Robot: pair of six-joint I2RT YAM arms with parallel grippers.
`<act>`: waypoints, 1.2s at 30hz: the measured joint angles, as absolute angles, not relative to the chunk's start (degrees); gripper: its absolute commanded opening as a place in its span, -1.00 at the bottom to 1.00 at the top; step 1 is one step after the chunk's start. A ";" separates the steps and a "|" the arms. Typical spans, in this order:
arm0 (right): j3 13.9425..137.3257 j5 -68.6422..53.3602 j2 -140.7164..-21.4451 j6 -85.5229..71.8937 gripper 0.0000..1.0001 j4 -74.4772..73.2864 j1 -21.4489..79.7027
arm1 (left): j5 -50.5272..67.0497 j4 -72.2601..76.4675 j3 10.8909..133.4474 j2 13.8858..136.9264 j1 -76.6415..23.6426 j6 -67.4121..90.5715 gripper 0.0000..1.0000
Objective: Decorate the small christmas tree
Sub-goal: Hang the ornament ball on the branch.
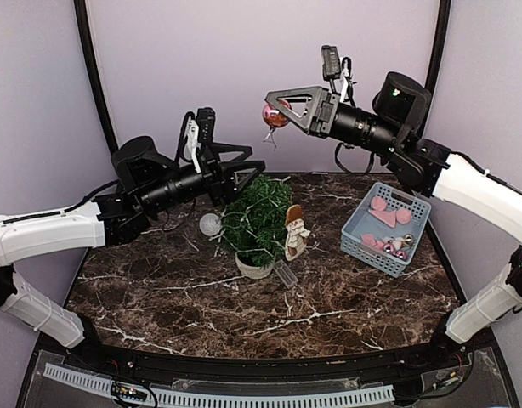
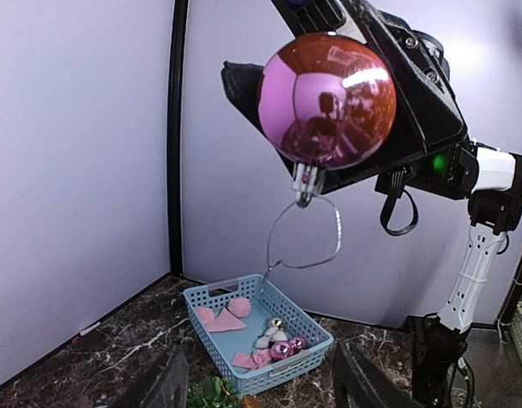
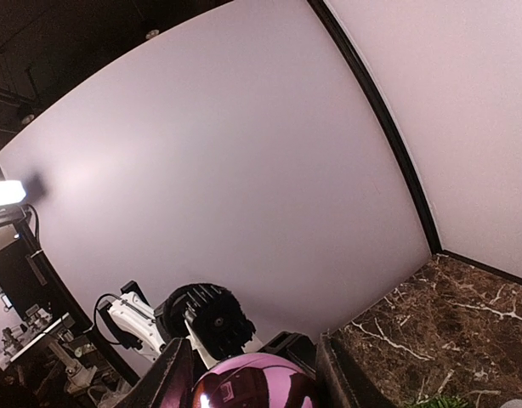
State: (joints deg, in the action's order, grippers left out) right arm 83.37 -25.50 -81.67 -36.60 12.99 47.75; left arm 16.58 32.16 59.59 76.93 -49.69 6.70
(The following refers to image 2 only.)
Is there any small green christmas tree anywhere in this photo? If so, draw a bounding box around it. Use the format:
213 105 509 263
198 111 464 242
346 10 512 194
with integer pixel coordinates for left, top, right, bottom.
186 377 242 408

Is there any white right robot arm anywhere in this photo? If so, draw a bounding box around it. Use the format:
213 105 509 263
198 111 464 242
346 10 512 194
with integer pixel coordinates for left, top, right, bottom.
221 1 522 407

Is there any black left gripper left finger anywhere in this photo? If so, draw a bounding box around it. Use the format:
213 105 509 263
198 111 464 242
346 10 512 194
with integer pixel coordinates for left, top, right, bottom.
108 344 190 408

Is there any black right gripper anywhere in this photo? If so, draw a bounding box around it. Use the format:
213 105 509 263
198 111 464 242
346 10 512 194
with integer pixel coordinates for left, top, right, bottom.
220 0 481 201

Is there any pink bow ornament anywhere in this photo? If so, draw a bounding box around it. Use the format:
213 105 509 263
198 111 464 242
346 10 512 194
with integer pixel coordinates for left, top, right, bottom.
195 297 252 332

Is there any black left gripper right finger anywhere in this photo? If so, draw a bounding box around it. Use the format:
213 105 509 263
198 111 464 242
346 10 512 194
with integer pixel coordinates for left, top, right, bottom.
332 342 422 408

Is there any blue plastic basket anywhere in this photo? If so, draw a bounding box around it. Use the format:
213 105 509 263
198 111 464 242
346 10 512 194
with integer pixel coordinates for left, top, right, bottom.
184 275 333 396

